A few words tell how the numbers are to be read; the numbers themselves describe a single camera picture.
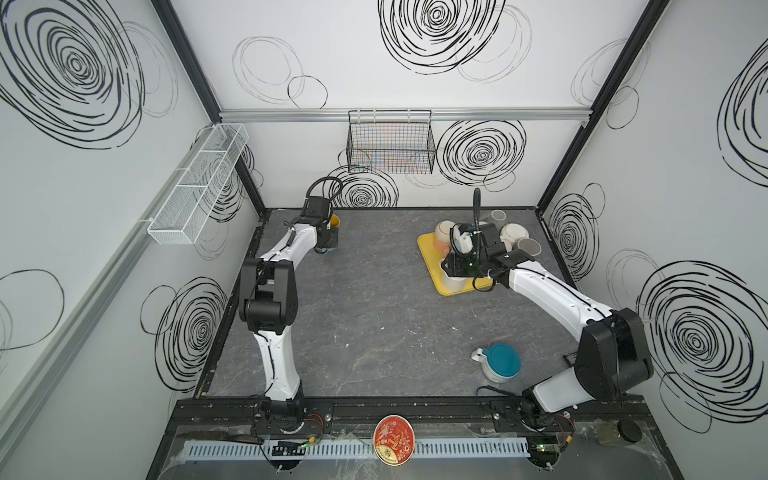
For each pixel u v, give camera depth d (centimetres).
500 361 75
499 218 105
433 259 105
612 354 43
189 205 74
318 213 79
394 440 68
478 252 68
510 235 102
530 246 97
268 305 54
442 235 102
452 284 94
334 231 91
